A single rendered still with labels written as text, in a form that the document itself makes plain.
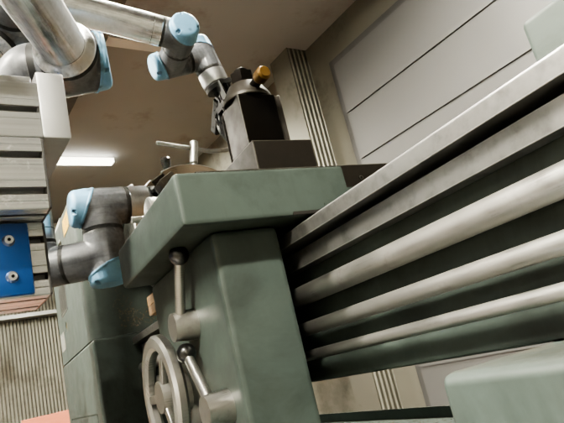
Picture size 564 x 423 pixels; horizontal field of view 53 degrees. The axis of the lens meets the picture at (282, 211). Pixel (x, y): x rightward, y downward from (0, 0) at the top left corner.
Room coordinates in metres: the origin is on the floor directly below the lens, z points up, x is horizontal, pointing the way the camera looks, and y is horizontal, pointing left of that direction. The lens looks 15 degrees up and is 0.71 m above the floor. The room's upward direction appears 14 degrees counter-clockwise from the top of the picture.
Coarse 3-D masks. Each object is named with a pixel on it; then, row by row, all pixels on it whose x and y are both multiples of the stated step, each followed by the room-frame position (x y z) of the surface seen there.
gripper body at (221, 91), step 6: (228, 78) 1.39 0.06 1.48; (216, 84) 1.39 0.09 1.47; (222, 84) 1.39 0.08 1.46; (228, 84) 1.40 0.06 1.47; (210, 90) 1.40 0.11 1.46; (216, 90) 1.41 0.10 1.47; (222, 90) 1.38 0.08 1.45; (210, 96) 1.44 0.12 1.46; (216, 96) 1.43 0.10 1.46; (222, 96) 1.40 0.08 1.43; (222, 102) 1.38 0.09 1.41; (222, 108) 1.39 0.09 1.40; (216, 114) 1.43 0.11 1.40; (222, 114) 1.42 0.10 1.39; (216, 120) 1.44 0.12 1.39
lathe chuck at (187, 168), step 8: (168, 168) 1.29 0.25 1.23; (176, 168) 1.30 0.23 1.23; (184, 168) 1.31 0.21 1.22; (192, 168) 1.32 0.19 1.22; (200, 168) 1.33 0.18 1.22; (208, 168) 1.35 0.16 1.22; (152, 184) 1.27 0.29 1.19; (128, 224) 1.29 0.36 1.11; (136, 224) 1.24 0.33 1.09; (128, 232) 1.29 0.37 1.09
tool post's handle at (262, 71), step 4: (260, 68) 0.77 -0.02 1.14; (264, 68) 0.77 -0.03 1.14; (268, 68) 0.78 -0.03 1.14; (256, 72) 0.77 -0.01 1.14; (260, 72) 0.77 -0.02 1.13; (264, 72) 0.77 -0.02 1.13; (268, 72) 0.77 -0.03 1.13; (256, 76) 0.78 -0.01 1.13; (260, 76) 0.77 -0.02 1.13; (264, 76) 0.77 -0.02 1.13; (268, 76) 0.78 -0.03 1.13; (252, 80) 0.80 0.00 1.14; (256, 80) 0.78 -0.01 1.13; (260, 80) 0.78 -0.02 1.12; (264, 80) 0.78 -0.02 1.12; (252, 84) 0.80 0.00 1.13; (256, 84) 0.79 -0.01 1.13; (260, 84) 0.80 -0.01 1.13
